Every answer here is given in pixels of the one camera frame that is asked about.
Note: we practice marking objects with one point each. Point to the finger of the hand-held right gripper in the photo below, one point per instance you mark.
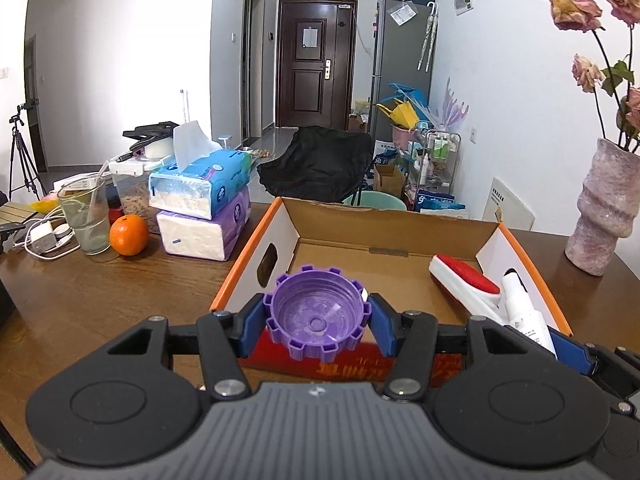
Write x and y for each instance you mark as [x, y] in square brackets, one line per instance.
[575, 355]

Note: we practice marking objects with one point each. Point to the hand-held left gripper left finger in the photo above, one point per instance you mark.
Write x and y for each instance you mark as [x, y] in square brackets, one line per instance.
[250, 327]

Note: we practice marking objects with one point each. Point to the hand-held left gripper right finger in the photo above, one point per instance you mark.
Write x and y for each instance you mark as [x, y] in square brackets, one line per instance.
[382, 325]

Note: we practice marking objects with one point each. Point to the red cardboard box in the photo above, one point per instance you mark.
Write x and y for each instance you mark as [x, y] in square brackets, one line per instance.
[360, 270]

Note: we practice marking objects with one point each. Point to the white tube bottle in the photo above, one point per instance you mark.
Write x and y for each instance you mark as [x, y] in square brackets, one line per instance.
[525, 310]

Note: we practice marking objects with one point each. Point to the purple bottle cap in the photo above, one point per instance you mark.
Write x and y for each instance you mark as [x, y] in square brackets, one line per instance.
[315, 310]

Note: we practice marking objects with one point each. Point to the red and white lint brush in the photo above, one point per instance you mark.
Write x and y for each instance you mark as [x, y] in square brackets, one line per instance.
[465, 275]

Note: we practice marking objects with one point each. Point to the purple tissue pack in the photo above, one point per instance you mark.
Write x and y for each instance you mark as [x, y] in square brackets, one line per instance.
[200, 237]

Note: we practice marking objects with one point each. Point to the teal plastic basin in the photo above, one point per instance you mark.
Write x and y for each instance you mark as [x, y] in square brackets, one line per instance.
[375, 200]

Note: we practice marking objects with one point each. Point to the blue and white bag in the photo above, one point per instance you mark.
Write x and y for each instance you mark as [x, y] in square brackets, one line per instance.
[440, 205]

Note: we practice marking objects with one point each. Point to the small brown cardboard box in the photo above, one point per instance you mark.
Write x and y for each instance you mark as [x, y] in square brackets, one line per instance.
[389, 180]

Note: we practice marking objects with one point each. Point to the pink ceramic vase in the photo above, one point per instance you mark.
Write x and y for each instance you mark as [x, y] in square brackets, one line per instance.
[600, 210]

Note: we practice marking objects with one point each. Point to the blue tissue pack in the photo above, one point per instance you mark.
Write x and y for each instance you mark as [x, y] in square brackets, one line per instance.
[200, 185]

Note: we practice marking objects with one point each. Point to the orange fruit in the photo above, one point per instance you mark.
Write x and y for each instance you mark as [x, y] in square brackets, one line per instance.
[128, 235]

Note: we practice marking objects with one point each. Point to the white leaning board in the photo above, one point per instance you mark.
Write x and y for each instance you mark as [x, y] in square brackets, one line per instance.
[507, 205]

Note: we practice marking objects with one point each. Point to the metal trolley rack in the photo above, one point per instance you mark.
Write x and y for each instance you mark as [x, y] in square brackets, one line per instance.
[435, 160]

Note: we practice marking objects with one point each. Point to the black folding chair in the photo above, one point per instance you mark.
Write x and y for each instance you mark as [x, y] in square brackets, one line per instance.
[315, 165]

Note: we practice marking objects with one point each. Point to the clear food container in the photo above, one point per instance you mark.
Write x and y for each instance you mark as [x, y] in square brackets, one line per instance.
[132, 195]

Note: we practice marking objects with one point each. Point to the blue pet water dispenser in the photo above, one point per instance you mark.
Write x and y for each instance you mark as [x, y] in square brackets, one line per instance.
[225, 142]

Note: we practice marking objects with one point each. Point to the pink plastic bucket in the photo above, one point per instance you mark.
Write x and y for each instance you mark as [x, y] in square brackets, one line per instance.
[402, 137]

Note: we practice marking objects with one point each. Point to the clear drinking glass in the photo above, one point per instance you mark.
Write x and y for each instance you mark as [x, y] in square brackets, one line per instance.
[87, 220]

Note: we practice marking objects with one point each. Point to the white bowl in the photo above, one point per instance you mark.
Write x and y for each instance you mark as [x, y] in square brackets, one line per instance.
[160, 150]

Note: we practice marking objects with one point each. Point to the open cardboard box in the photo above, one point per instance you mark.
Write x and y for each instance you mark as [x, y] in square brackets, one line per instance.
[359, 116]

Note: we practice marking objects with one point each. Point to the black folding stand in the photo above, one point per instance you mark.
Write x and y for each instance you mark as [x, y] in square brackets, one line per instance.
[150, 131]

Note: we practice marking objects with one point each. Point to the white flat box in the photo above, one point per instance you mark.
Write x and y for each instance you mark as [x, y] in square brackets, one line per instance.
[75, 182]

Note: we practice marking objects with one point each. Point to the pink clothes hangers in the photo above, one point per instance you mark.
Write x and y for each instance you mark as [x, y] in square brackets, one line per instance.
[452, 107]

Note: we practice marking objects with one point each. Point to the white mop pole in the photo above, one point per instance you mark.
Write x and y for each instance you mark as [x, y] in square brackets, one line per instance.
[184, 107]

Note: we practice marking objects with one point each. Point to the blue plastic dustpan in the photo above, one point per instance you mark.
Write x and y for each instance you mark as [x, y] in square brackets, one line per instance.
[410, 95]

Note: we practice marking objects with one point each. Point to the yellow packet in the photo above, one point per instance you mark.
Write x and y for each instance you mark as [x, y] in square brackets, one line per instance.
[45, 202]

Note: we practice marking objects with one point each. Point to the dark brown entry door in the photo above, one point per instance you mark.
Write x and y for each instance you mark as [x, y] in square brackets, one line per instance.
[310, 85]

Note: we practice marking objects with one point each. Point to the grey refrigerator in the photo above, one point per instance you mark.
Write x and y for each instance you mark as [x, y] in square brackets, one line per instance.
[400, 60]

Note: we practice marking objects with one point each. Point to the white folded umbrella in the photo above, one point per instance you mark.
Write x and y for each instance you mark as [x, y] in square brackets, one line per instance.
[427, 35]

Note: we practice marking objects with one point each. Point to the white paper notice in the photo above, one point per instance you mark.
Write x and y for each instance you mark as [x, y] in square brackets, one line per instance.
[310, 36]

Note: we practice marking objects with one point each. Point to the clear plastic bag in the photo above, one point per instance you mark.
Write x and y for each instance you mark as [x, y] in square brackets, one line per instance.
[402, 14]

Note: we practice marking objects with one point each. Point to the bunch of dried pink roses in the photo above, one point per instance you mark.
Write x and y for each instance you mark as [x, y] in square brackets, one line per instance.
[575, 7]

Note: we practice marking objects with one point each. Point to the dark interior door frame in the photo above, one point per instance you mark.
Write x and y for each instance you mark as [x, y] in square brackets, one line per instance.
[36, 105]
[254, 60]

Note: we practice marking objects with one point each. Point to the black camera tripod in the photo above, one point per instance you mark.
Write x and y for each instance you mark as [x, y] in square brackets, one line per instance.
[19, 150]

